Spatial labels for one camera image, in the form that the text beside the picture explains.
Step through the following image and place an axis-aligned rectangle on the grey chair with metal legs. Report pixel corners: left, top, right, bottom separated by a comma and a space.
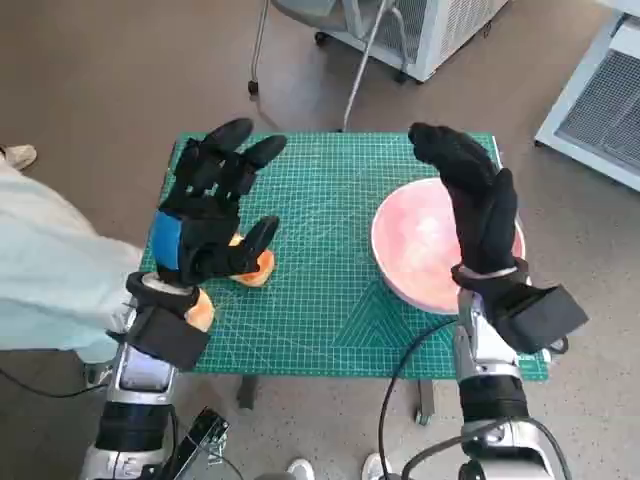
247, 0, 416, 134

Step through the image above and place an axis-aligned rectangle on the long twisted toy bread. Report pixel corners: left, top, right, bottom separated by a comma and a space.
227, 232, 276, 289

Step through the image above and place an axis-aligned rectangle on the white cabinet with grey mesh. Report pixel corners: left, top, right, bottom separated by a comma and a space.
533, 9, 640, 191

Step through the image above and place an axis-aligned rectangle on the black floor cable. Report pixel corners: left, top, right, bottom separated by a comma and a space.
0, 369, 106, 400

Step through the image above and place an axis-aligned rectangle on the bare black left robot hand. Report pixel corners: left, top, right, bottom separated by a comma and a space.
152, 118, 289, 289

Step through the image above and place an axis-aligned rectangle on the green cutting mat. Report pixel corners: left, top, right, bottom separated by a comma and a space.
137, 131, 551, 381

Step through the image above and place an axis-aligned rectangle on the long black cable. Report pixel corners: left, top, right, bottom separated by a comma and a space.
378, 317, 461, 480

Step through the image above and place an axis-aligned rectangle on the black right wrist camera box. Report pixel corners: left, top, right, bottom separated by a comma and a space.
479, 272, 590, 357

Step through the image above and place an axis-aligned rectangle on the person's white shoe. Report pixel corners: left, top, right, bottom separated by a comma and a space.
0, 144, 39, 171

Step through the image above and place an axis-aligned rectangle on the pink bowl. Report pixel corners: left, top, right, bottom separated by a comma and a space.
370, 177, 527, 316

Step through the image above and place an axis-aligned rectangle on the black shiny metal stand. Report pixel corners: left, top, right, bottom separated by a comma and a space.
154, 407, 231, 480

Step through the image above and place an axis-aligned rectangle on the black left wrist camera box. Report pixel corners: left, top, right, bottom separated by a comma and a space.
124, 272, 210, 371

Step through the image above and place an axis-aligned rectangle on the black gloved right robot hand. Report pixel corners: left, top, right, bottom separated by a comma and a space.
408, 122, 519, 276

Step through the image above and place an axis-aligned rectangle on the black table leg with caster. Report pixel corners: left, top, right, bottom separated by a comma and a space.
414, 379, 435, 426

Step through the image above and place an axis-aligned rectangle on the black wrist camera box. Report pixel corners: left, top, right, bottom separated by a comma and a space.
124, 272, 210, 371
479, 272, 590, 357

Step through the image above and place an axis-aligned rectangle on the white mesh cabinet on casters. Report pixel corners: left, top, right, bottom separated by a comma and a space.
314, 0, 514, 84

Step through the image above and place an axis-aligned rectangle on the person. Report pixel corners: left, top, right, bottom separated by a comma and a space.
0, 162, 146, 366

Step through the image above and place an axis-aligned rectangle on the white shoe tip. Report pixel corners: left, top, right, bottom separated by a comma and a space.
362, 452, 394, 480
287, 458, 316, 480

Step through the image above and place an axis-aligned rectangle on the round toy bread bun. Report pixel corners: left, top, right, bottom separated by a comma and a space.
182, 289, 216, 334

